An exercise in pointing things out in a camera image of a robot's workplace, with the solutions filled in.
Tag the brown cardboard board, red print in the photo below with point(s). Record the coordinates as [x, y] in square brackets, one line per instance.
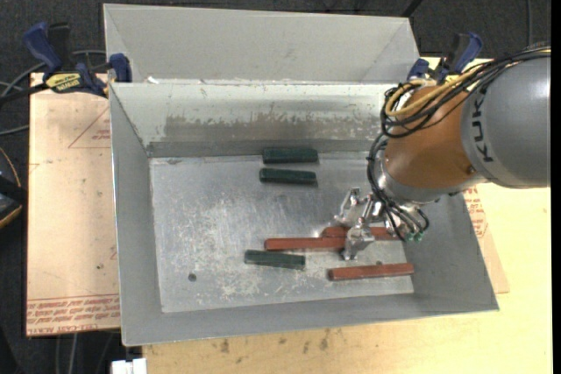
[66, 210]

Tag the grey metal bin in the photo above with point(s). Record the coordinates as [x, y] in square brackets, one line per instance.
[228, 223]

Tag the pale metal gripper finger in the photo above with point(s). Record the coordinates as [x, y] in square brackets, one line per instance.
[357, 238]
[350, 206]

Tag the dark green flat block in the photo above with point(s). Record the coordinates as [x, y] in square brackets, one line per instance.
[289, 155]
[274, 259]
[287, 176]

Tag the red-brown flat block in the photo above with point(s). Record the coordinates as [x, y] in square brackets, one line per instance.
[335, 231]
[372, 271]
[302, 243]

